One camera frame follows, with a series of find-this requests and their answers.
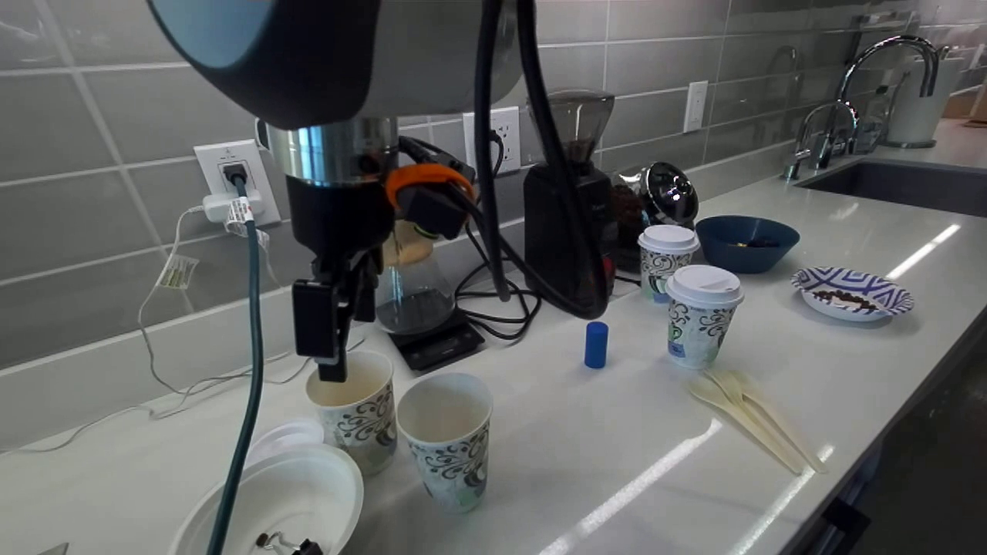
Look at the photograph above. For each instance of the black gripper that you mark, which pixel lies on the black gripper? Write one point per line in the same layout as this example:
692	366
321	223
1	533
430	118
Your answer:
328	305

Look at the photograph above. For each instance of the patterned paper cup back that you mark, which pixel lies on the patterned paper cup back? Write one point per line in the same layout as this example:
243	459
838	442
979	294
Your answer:
359	412

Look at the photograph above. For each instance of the patterned paper cup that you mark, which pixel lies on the patterned paper cup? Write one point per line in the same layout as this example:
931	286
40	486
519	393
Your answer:
445	423
359	412

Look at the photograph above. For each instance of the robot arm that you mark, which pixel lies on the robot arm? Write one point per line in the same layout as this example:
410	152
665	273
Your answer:
328	84

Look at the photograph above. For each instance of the glass pour-over coffee carafe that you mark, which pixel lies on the glass pour-over coffee carafe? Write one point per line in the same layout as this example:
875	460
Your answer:
411	294

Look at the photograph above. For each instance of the black coffee scale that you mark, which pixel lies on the black coffee scale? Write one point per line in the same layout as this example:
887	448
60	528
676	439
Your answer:
440	346

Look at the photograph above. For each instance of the open patterned paper cup front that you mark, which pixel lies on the open patterned paper cup front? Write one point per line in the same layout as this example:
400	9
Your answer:
445	423

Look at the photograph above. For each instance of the black coffee grinder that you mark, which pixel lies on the black coffee grinder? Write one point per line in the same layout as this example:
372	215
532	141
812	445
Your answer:
568	226

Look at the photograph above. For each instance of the lidded patterned cup back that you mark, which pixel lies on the lidded patterned cup back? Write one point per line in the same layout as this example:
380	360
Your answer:
661	254

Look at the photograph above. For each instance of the lidded patterned cup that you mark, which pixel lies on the lidded patterned cup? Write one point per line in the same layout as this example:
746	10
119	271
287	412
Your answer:
703	307
661	254

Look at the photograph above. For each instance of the lidded patterned cup front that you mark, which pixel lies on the lidded patterned cup front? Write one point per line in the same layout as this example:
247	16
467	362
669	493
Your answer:
703	307

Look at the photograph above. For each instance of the white paper bowl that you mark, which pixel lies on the white paper bowl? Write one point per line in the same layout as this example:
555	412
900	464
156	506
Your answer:
304	500

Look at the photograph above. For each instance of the small blue cylinder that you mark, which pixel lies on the small blue cylinder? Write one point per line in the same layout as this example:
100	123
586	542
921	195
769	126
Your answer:
598	346

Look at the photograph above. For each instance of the wooden spoon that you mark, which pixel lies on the wooden spoon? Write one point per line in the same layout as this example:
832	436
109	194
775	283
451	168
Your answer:
755	405

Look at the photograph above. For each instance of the dark blue bowl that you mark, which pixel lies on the dark blue bowl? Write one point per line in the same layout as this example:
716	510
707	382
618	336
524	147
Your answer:
746	246

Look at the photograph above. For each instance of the wooden knife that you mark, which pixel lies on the wooden knife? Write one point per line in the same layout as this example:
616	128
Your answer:
716	400

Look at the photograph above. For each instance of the blue patterned plate with beans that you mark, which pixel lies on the blue patterned plate with beans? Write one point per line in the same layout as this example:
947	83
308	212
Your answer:
851	294

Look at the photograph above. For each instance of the chrome faucet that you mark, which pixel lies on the chrome faucet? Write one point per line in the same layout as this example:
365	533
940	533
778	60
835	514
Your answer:
856	118

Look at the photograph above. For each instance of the kitchen sink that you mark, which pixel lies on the kitchen sink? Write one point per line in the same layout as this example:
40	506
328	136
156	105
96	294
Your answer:
934	186

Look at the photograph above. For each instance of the white kettle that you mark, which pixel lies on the white kettle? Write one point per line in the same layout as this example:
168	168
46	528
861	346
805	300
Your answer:
914	114

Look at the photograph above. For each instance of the white wall outlet left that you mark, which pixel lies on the white wall outlet left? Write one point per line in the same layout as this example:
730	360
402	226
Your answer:
235	174

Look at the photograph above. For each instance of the white wall outlet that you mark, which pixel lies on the white wall outlet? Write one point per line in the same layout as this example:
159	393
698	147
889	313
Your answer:
235	174
507	141
695	105

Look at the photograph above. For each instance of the white wall outlet middle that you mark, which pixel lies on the white wall outlet middle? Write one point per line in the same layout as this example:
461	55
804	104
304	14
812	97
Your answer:
507	141

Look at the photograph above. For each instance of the white wall outlet right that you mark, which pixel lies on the white wall outlet right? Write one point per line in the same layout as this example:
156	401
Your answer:
695	105

